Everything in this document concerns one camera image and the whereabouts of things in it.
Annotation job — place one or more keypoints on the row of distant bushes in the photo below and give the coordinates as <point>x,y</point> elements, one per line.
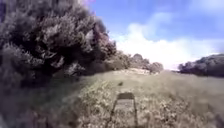
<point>140,62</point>

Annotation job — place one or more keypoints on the dry grass meadow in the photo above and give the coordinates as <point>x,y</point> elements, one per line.
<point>156,96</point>

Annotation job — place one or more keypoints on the large leafy tree mass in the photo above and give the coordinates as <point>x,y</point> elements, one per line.
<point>50,36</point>

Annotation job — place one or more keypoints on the low dark tree clump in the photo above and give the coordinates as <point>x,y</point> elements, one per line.
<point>205,65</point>

